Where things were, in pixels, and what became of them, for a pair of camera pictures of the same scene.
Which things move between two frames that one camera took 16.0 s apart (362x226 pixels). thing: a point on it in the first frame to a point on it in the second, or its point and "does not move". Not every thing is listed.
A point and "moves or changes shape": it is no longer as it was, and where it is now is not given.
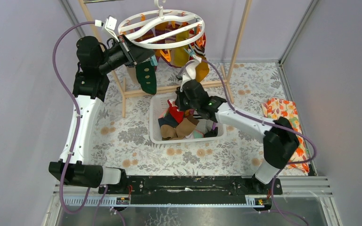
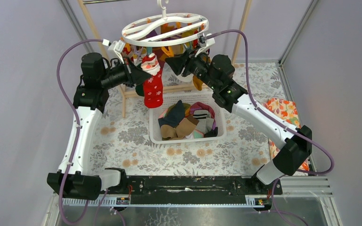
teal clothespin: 153,60 moves or changes shape
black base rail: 192,189 does not move
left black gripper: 129,54 to 130,72
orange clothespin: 167,56 moves or changes shape
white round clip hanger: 162,28 moves or changes shape
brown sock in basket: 183,129 does not move
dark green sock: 146,74 to 139,89
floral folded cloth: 275,108 does not move
